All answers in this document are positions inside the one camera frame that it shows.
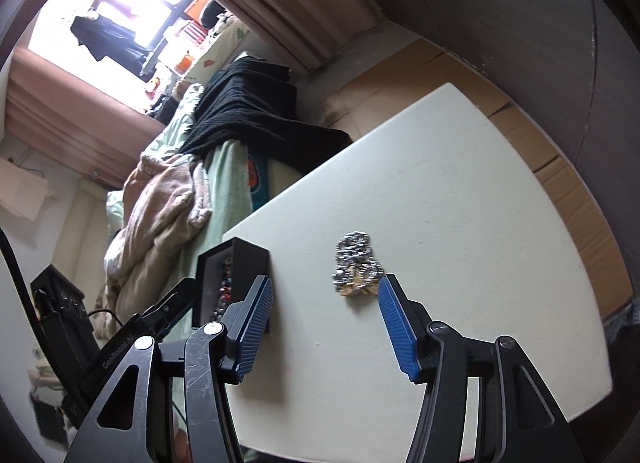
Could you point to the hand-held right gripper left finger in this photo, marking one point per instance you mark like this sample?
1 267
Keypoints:
255 328

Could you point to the pile of assorted clothes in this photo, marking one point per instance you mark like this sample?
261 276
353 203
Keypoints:
170 83

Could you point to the black bag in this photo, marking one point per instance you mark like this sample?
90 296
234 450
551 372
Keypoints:
212 13

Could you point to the beige fleece blanket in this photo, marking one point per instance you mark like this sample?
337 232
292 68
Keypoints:
160 223

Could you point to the black jewelry box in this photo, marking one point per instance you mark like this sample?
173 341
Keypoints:
250 255

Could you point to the black knitted blanket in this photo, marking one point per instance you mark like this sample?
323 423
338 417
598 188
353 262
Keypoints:
250 108

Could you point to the pale green quilt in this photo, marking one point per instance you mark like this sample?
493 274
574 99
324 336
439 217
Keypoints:
175 128

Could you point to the pile of beaded jewelry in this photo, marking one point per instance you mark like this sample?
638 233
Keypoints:
225 285

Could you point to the green bed sheet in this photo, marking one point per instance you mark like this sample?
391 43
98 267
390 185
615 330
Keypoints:
225 193

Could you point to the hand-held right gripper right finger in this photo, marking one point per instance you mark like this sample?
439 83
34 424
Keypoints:
397 333

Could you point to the flattened cardboard sheets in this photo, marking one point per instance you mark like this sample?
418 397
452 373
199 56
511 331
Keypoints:
550 168

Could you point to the orange box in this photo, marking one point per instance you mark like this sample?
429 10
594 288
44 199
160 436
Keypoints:
197 5

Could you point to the floral print cushion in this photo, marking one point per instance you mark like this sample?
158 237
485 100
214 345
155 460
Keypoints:
220 48

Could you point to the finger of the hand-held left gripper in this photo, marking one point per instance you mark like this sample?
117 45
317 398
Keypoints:
172 305

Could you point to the dark hanging garment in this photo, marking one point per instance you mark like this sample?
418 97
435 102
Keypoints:
110 43

